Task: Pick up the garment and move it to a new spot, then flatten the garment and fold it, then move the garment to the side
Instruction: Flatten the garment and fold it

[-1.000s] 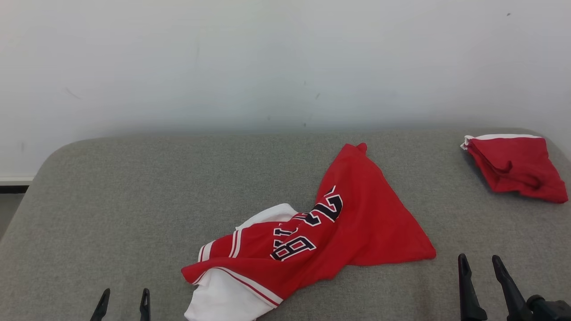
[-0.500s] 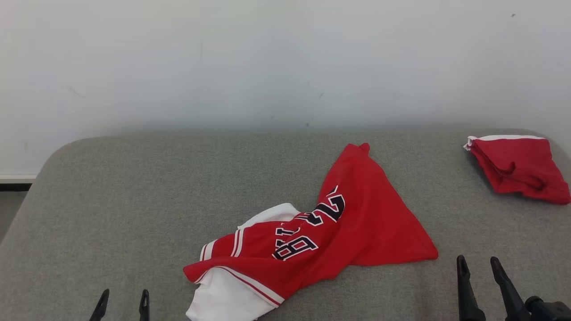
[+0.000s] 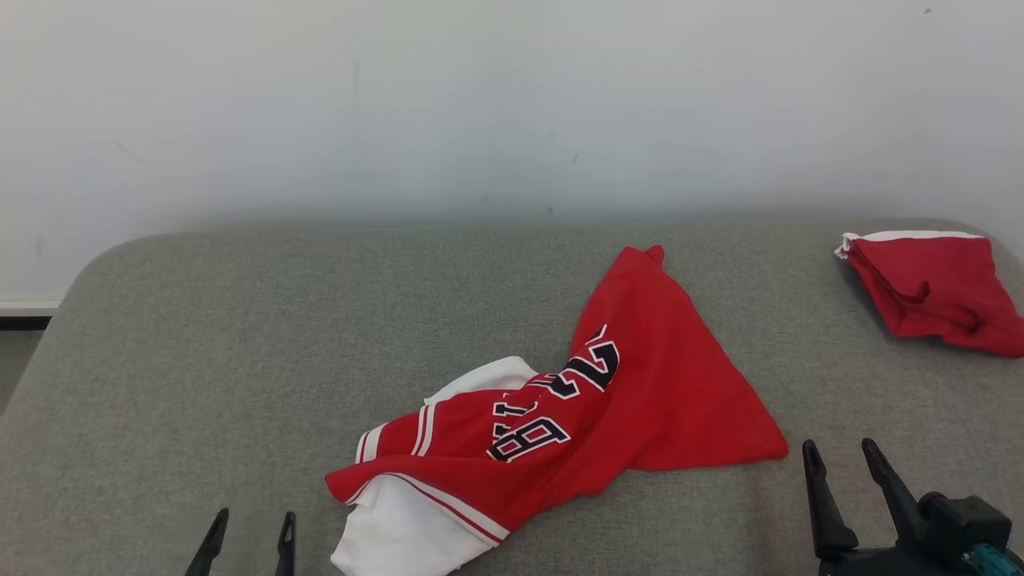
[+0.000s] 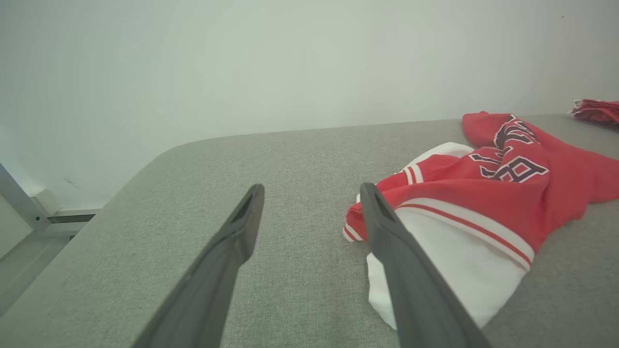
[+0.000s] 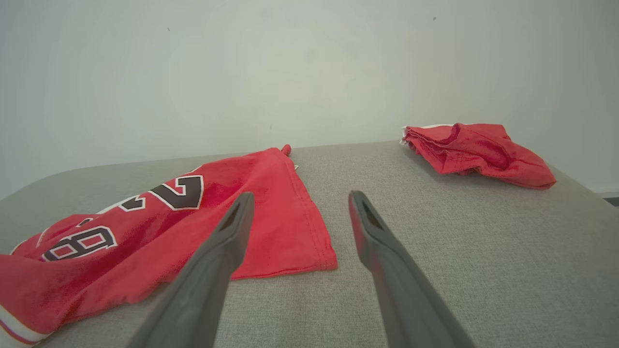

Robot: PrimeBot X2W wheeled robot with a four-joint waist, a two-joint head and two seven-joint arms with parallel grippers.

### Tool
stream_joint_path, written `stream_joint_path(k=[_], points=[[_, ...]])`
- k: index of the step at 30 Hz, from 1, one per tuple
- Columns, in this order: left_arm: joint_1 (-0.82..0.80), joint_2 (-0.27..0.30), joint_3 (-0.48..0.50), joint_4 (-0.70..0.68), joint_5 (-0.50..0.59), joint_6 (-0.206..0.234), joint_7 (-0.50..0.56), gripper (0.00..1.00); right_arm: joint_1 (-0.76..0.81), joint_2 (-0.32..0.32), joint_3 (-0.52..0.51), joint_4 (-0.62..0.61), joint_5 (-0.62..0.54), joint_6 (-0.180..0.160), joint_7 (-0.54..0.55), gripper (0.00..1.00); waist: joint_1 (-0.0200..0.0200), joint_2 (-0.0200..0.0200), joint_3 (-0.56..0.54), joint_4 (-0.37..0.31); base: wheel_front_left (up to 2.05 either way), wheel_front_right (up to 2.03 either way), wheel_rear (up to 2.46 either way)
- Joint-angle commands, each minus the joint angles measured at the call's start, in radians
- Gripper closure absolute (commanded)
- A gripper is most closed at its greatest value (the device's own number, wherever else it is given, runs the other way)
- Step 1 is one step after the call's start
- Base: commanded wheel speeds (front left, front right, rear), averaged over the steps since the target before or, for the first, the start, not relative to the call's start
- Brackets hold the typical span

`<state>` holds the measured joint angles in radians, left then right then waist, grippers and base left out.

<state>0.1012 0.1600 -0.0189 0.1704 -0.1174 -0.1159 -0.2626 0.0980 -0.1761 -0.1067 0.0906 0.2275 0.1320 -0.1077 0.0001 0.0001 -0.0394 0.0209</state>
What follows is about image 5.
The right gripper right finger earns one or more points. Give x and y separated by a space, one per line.
401 290

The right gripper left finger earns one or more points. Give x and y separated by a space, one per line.
208 290

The red basketball jersey white trim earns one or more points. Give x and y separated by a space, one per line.
145 241

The red shorts with white stripe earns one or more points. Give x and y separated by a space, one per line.
478 152

